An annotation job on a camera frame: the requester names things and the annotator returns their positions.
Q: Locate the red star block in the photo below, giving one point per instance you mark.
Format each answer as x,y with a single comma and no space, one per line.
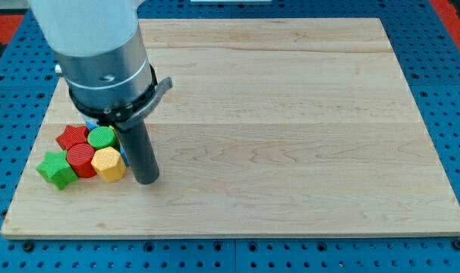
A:
72,136

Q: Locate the red cylinder block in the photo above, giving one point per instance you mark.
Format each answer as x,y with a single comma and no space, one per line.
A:
79,157

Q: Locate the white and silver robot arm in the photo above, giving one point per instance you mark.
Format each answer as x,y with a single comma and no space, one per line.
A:
100,53

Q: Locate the green cylinder block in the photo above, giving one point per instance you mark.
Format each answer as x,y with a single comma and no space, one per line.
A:
102,137

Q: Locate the green star block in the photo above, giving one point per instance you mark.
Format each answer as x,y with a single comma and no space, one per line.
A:
56,170

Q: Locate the light wooden board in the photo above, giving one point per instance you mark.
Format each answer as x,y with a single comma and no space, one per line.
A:
277,128

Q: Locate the yellow hexagon block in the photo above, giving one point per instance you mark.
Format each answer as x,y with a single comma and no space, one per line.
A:
109,164

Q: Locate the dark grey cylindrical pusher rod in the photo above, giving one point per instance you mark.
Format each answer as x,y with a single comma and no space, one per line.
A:
139,152

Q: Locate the blue block behind rod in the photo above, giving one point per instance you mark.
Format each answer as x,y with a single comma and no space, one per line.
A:
91,125

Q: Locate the black clamp ring with lever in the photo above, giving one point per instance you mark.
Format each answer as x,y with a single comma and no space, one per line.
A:
128,115

